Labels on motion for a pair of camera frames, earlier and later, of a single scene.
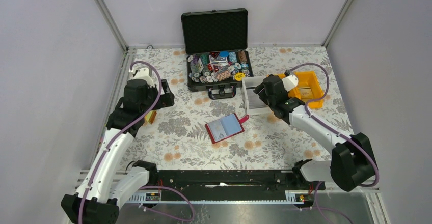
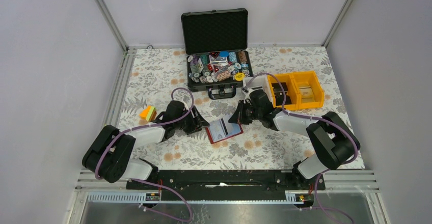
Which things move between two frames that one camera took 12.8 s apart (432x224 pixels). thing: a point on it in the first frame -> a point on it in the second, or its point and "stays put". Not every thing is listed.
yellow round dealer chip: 239,76 stays put
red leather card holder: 225,127 stays put
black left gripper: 166,100 -> 197,123
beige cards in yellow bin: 305,92 stays put
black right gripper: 259,88 -> 238,116
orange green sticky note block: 150,116 stays put
